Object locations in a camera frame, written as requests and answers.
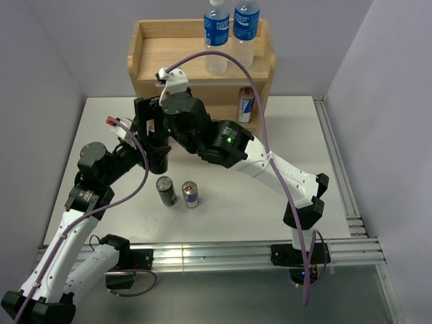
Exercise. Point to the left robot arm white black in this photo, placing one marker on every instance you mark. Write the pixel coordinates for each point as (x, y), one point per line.
(52, 292)

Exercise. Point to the wooden two-tier shelf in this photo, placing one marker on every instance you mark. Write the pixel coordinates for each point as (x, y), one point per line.
(156, 44)

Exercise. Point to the Pocari Sweat bottle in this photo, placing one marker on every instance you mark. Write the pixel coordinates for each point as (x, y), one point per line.
(216, 34)
(245, 28)

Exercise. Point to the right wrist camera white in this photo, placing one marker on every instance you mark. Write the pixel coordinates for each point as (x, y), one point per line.
(174, 82)

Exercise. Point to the black gold can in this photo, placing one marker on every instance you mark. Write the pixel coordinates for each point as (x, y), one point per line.
(157, 157)
(165, 188)

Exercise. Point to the aluminium mounting rail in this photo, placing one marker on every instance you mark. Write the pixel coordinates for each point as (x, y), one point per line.
(239, 256)

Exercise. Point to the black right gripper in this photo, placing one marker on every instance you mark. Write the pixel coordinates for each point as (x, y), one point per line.
(148, 109)

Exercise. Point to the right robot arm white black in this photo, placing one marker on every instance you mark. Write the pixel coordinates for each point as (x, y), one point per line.
(182, 117)

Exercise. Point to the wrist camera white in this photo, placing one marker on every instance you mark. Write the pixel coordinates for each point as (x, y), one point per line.
(174, 82)
(122, 127)

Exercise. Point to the aluminium side rail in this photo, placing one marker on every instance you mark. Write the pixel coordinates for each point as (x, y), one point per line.
(354, 219)

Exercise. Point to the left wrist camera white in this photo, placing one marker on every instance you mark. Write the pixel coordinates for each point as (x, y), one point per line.
(122, 127)

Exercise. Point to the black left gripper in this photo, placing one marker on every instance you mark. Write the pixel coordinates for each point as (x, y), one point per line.
(136, 152)

